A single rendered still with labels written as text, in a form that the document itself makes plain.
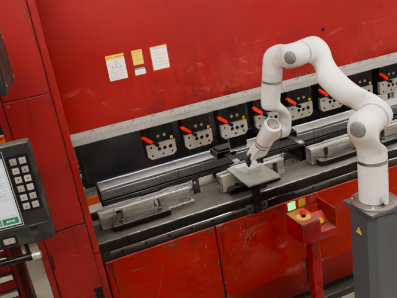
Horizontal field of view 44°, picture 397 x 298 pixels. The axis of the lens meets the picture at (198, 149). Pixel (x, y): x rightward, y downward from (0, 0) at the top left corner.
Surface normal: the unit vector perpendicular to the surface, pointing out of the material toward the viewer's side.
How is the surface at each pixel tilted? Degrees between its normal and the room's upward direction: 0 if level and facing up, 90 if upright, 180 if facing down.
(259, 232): 90
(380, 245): 90
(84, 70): 90
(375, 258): 90
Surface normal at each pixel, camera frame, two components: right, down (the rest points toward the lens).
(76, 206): 0.36, 0.28
